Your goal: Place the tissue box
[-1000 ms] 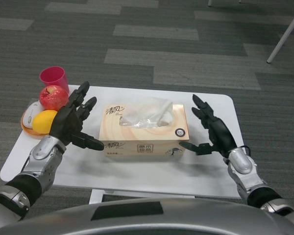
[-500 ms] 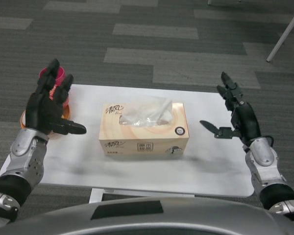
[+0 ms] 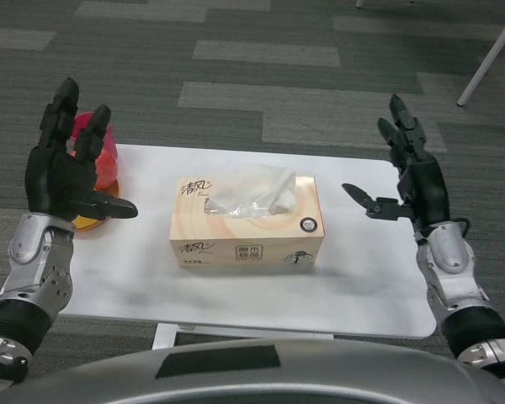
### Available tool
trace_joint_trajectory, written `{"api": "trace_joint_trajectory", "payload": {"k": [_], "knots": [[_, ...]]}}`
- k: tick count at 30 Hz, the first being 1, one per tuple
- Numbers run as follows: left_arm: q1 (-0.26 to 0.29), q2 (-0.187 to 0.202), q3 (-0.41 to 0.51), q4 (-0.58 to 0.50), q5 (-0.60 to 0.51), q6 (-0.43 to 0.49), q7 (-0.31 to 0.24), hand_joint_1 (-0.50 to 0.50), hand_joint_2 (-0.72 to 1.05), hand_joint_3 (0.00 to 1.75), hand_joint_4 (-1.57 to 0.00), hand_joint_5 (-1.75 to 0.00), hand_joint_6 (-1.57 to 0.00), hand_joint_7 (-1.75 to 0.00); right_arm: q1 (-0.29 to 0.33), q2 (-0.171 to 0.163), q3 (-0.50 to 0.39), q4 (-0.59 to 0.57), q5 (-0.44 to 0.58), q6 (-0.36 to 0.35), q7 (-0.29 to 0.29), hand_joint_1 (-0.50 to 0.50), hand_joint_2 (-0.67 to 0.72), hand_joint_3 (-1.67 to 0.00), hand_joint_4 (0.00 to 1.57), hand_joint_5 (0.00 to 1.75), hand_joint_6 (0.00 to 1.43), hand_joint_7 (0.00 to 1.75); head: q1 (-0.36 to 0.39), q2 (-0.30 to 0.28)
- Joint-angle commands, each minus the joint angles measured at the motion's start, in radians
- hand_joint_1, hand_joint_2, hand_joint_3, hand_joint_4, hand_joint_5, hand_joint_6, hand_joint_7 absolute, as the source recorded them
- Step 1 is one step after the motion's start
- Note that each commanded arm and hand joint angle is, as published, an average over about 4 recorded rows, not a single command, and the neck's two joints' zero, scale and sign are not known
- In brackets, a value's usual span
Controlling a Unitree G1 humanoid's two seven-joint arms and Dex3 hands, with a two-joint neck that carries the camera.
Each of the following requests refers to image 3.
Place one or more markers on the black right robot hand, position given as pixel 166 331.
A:
pixel 427 189

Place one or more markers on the orange plate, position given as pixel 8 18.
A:
pixel 90 225

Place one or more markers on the pink plastic cup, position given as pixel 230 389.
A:
pixel 109 139

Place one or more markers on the red round fruit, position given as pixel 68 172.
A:
pixel 107 170

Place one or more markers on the long slanted white furniture leg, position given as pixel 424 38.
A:
pixel 488 56

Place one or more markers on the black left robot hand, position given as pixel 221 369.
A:
pixel 54 181

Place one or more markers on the silver robot chest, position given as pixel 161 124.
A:
pixel 252 379

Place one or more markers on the beige tissue box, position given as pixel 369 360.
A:
pixel 244 235

